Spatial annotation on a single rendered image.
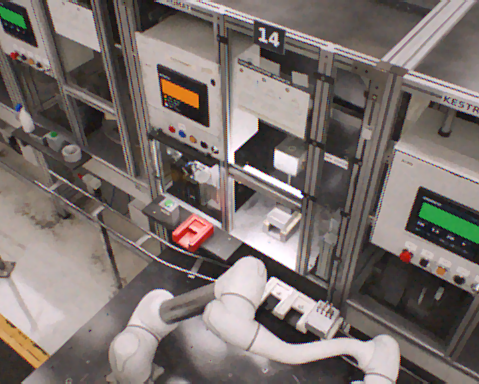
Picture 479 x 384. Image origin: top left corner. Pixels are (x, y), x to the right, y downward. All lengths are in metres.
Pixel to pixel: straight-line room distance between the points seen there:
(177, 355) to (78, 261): 1.49
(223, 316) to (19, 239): 2.47
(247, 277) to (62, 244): 2.23
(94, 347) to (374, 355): 1.25
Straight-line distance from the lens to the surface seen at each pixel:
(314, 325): 2.22
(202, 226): 2.49
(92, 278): 3.60
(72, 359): 2.52
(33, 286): 3.69
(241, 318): 1.76
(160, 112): 2.29
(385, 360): 1.95
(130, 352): 2.17
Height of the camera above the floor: 2.83
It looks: 45 degrees down
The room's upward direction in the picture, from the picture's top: straight up
